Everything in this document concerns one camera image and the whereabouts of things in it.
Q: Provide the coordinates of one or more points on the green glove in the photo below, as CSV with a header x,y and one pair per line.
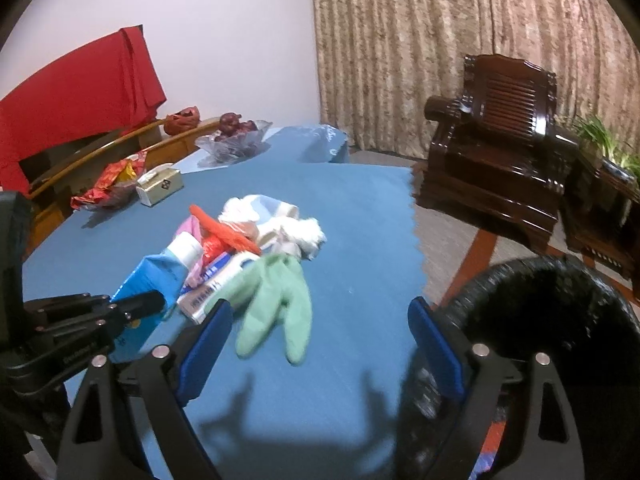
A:
x,y
272,300

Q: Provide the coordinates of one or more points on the glass fruit bowl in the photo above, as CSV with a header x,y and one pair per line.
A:
x,y
235,152

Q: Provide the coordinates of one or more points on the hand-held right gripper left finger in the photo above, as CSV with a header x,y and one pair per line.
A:
x,y
207,340

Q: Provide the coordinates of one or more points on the pink packet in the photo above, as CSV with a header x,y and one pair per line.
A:
x,y
189,227

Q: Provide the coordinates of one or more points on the orange foam net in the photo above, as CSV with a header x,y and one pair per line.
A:
x,y
222,232

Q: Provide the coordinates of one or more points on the white crumpled tissue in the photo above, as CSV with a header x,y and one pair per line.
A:
x,y
260,207

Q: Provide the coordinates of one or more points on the dark red fruits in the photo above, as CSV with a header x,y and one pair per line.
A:
x,y
232,125

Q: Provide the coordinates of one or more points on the dark wooden side table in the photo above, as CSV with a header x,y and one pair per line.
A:
x,y
600,220

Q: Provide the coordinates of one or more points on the white plastic bottle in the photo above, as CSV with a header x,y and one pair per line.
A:
x,y
184,252

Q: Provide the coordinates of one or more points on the red yellow snack wrappers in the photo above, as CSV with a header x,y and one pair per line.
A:
x,y
107,187

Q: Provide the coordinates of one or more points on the red cloth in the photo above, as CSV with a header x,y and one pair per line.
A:
x,y
75,85

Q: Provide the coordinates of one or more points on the black trash bin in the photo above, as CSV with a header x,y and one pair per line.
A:
x,y
540,300

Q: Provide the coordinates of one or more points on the red carved ornament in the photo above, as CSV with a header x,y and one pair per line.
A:
x,y
182,121

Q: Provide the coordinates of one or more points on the beige patterned curtain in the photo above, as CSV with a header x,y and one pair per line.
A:
x,y
425,35

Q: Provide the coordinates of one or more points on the blue tablecloth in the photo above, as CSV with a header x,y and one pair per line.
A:
x,y
340,240

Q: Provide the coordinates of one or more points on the light wooden chair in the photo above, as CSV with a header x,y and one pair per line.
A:
x,y
100,147

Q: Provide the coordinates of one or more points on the white blue medicine box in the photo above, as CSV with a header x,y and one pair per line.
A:
x,y
210,292

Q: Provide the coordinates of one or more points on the blue carton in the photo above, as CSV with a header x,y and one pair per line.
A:
x,y
145,275

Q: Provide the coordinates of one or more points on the green potted plant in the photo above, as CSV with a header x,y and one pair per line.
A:
x,y
597,135

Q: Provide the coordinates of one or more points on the light blue plastic table cover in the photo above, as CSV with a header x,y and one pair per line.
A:
x,y
310,142

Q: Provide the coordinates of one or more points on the gold tissue box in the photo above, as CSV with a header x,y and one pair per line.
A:
x,y
160,187

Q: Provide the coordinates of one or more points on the dark wooden armchair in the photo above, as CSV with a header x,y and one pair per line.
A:
x,y
500,160

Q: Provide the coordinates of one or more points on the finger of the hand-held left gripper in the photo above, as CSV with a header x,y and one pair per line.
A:
x,y
145,305

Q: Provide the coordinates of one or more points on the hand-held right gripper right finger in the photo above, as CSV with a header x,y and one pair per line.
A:
x,y
435,345

